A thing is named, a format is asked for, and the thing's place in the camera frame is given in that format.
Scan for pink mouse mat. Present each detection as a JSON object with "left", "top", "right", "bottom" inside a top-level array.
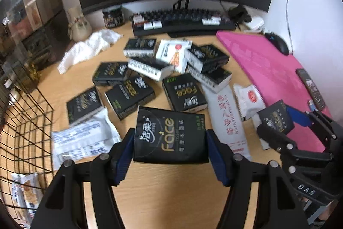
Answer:
[{"left": 216, "top": 30, "right": 334, "bottom": 153}]

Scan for printed snack packet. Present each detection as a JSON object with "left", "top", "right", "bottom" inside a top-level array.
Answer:
[{"left": 11, "top": 173, "right": 45, "bottom": 221}]

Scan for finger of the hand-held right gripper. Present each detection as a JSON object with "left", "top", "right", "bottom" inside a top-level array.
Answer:
[
  {"left": 286, "top": 105, "right": 343, "bottom": 155},
  {"left": 257, "top": 124, "right": 331, "bottom": 163}
]

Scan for black smartphone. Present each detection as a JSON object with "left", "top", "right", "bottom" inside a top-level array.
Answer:
[{"left": 296, "top": 68, "right": 326, "bottom": 109}]

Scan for wooden desktop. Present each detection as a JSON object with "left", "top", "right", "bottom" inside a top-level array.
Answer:
[{"left": 35, "top": 22, "right": 343, "bottom": 229}]

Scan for white packet orange triangle print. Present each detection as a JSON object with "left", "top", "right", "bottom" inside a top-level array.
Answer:
[{"left": 155, "top": 39, "right": 193, "bottom": 74}]

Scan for white power adapter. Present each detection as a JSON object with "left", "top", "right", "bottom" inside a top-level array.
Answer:
[{"left": 245, "top": 16, "right": 266, "bottom": 31}]

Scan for white crumpled cloth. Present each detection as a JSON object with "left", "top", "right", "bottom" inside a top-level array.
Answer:
[{"left": 57, "top": 29, "right": 124, "bottom": 74}]

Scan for pile of black tissue packs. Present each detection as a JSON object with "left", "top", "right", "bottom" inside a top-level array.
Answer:
[{"left": 66, "top": 37, "right": 233, "bottom": 126}]

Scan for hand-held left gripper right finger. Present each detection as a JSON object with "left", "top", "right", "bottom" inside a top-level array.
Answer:
[{"left": 205, "top": 129, "right": 304, "bottom": 229}]

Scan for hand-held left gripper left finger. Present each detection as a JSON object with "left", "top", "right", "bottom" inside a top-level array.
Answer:
[{"left": 34, "top": 127, "right": 136, "bottom": 229}]

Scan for small white packet red logo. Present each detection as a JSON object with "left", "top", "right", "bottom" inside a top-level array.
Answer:
[{"left": 233, "top": 83, "right": 266, "bottom": 121}]

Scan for black computer mouse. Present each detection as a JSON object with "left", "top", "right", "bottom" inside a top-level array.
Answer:
[{"left": 264, "top": 32, "right": 290, "bottom": 55}]

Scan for small dark jar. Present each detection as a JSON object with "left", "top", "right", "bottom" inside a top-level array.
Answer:
[{"left": 102, "top": 5, "right": 125, "bottom": 29}]

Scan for black wire basket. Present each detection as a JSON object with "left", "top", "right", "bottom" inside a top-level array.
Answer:
[{"left": 0, "top": 68, "right": 55, "bottom": 229}]

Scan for long white packet red print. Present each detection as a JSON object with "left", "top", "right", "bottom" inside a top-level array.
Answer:
[{"left": 202, "top": 83, "right": 252, "bottom": 162}]

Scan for white blue wipes packet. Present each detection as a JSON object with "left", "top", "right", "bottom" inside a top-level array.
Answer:
[{"left": 50, "top": 108, "right": 122, "bottom": 172}]

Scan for black keyboard white keys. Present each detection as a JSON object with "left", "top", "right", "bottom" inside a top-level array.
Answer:
[{"left": 130, "top": 8, "right": 238, "bottom": 37}]

